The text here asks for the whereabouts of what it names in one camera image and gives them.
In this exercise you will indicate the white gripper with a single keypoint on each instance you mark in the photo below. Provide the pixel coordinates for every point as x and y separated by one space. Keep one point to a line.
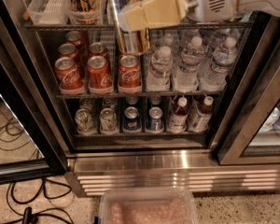
208 2

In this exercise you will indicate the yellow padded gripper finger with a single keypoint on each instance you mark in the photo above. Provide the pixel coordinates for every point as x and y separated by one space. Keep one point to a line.
134 18

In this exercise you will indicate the tall orange gold can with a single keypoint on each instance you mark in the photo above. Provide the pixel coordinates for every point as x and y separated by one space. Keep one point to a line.
130 40

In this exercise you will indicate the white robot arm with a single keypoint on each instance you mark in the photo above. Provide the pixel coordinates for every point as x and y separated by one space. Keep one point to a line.
271 7

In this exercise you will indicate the front right Coca-Cola can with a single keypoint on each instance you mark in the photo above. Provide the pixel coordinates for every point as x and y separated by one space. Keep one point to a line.
129 72

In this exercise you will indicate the coca-cola can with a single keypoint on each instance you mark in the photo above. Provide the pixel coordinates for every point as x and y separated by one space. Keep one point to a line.
129 72
69 50
76 38
98 49
99 73
67 72

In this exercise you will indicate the rear left Coca-Cola can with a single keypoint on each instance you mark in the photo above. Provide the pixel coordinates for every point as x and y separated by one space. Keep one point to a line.
76 38

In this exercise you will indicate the front middle Coca-Cola can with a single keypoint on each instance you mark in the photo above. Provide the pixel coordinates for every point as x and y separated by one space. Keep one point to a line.
99 73

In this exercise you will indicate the front left Coca-Cola can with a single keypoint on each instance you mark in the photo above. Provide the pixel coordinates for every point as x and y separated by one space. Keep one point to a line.
67 72

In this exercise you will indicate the front right green soda can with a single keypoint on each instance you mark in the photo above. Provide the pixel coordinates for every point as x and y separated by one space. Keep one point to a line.
108 121

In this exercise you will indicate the green soda can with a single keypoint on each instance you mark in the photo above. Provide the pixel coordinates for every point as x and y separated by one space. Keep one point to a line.
108 121
85 123

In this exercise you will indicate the front left Pepsi can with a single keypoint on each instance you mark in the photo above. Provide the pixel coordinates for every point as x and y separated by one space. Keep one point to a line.
131 122

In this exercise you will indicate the pepsi can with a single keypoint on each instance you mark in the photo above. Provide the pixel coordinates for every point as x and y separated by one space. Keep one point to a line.
155 120
131 122

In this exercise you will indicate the front right Pepsi can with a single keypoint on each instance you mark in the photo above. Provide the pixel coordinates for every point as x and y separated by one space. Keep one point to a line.
155 120

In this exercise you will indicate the front left green soda can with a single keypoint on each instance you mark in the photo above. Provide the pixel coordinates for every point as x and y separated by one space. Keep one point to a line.
85 123

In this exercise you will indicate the right fridge glass door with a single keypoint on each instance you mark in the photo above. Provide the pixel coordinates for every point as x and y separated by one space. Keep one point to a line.
252 138

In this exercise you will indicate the open glass fridge door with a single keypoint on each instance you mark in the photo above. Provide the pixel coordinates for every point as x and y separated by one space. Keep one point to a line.
28 148

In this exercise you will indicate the steel fridge base grille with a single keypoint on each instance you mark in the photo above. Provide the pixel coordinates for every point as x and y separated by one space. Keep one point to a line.
93 174

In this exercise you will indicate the rear left water bottle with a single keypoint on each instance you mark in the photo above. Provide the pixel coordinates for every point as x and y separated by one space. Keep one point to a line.
166 40

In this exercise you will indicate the water bottle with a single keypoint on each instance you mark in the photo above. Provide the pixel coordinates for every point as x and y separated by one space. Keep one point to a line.
188 62
160 69
166 40
212 77

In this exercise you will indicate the front middle water bottle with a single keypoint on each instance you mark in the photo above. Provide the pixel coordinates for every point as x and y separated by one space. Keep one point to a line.
188 62

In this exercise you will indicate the front left water bottle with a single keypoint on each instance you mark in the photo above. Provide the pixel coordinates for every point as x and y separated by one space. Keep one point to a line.
160 69

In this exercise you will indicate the front right water bottle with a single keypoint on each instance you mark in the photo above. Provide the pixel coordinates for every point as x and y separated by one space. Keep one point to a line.
212 77

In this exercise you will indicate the empty white tray left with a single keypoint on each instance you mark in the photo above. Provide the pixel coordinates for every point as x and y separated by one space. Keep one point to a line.
48 12

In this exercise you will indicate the left brown tea bottle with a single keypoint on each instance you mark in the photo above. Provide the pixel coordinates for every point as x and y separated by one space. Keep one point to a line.
178 115

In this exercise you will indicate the brown tea bottle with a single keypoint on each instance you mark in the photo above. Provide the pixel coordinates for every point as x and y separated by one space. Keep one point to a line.
201 115
178 115

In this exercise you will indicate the right brown tea bottle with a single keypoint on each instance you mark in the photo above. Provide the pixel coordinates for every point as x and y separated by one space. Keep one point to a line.
201 115

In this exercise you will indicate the clear plastic bin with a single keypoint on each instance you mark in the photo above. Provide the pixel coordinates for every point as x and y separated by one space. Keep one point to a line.
148 206

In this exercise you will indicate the top wire shelf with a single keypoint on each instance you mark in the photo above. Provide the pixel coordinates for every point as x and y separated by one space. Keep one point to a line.
108 27

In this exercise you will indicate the wire shelf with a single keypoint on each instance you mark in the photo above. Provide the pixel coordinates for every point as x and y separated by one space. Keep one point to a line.
108 27
139 94

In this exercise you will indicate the middle wire shelf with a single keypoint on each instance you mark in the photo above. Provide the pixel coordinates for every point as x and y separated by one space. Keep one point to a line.
139 94

